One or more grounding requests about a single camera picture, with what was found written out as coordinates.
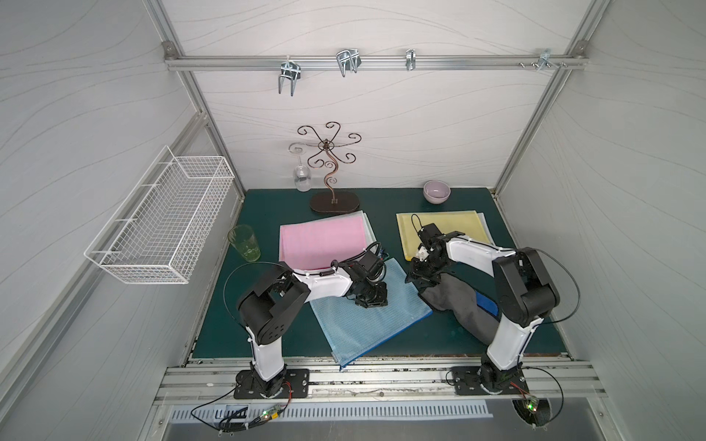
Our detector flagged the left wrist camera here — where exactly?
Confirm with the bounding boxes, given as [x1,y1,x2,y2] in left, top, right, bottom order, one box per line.
[359,250,387,279]

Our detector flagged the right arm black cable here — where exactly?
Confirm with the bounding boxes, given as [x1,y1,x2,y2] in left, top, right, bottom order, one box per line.
[534,247,582,326]

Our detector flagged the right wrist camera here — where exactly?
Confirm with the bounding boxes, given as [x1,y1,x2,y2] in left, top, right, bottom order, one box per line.
[417,223,443,249]

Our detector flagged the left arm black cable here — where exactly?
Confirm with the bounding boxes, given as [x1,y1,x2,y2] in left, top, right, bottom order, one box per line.
[222,261,282,332]

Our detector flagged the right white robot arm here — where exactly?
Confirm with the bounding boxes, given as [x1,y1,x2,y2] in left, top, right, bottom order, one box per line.
[406,232,560,371]

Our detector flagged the metal bracket right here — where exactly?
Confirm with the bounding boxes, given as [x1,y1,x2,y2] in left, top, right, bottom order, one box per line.
[518,49,568,72]

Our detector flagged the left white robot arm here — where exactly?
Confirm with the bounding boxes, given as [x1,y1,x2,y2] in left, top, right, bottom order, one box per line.
[237,253,388,387]

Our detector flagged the pink mesh document bag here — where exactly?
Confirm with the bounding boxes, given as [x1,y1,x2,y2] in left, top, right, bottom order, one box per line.
[278,212,370,271]

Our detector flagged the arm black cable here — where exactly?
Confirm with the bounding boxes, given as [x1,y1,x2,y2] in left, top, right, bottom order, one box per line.
[534,247,582,326]
[222,261,282,332]

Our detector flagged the metal hook clamp left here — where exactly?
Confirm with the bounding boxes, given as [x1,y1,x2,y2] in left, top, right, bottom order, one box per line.
[278,61,302,97]

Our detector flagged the metal hook clamp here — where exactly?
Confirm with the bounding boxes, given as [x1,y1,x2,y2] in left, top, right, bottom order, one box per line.
[278,61,302,97]
[336,49,361,77]

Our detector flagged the bronze scroll stand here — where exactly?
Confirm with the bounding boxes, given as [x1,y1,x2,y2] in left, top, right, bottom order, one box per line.
[289,121,362,215]

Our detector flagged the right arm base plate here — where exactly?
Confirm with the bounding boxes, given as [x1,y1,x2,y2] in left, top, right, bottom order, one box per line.
[450,364,529,396]

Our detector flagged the yellow mesh document bag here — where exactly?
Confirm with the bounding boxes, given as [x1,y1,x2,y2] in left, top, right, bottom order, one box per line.
[396,211,494,261]

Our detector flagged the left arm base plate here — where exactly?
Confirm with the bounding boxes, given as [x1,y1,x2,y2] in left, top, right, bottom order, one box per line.
[233,367,310,400]

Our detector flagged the white wire basket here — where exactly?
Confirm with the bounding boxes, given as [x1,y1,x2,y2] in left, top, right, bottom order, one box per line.
[84,146,235,285]

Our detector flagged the aluminium top rail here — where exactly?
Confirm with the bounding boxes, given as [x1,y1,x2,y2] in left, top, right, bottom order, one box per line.
[165,53,589,72]

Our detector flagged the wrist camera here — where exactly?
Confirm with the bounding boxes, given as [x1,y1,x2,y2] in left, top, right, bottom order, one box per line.
[359,250,387,279]
[417,223,443,249]

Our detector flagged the green drinking glass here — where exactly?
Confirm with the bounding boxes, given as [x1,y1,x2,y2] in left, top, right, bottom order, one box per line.
[227,224,261,263]

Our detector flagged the purple bowl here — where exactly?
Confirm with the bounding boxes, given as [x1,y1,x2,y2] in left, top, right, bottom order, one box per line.
[423,180,452,205]

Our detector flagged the metal hook clamp middle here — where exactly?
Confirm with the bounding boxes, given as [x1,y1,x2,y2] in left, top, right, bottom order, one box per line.
[336,49,361,77]

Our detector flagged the hanging wine glass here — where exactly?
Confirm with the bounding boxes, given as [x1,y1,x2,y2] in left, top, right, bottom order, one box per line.
[288,143,312,193]

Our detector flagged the metal ring clamp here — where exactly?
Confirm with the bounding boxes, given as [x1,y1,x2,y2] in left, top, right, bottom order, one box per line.
[406,49,417,72]

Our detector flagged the grey microfibre cloth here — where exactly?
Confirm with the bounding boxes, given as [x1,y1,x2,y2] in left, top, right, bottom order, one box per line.
[407,273,500,345]

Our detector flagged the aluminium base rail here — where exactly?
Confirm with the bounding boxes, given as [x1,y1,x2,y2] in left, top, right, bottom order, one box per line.
[154,355,608,405]

